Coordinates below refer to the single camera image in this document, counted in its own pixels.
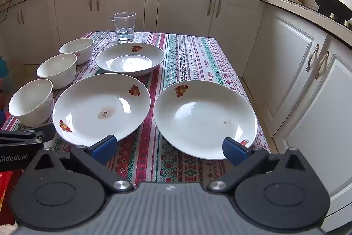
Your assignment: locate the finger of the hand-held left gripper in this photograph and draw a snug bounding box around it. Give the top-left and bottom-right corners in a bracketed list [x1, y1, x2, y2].
[0, 123, 57, 145]

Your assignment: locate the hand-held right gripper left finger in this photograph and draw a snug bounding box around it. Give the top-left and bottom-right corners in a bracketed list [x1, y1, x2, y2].
[33, 135, 133, 193]

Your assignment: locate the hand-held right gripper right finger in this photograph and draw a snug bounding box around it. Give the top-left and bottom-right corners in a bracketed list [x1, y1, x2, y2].
[207, 137, 306, 192]

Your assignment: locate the white ceramic bowl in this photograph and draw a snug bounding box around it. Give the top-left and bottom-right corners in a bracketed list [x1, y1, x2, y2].
[59, 38, 94, 65]
[37, 53, 77, 90]
[8, 79, 54, 128]

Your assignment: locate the white floral plate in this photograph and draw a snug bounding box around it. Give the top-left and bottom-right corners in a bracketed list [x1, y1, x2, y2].
[52, 73, 151, 147]
[95, 43, 165, 77]
[153, 80, 258, 161]

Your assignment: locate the patterned red green tablecloth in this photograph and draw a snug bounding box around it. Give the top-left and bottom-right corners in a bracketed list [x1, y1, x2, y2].
[1, 31, 271, 189]

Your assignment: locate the clear glass mug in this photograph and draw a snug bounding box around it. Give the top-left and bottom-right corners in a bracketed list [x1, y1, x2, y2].
[107, 12, 136, 43]

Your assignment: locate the black wok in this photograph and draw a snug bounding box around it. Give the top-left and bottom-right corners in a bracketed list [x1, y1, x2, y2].
[312, 0, 352, 20]

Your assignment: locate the black power cord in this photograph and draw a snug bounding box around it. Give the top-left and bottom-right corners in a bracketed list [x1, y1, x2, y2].
[0, 0, 12, 23]

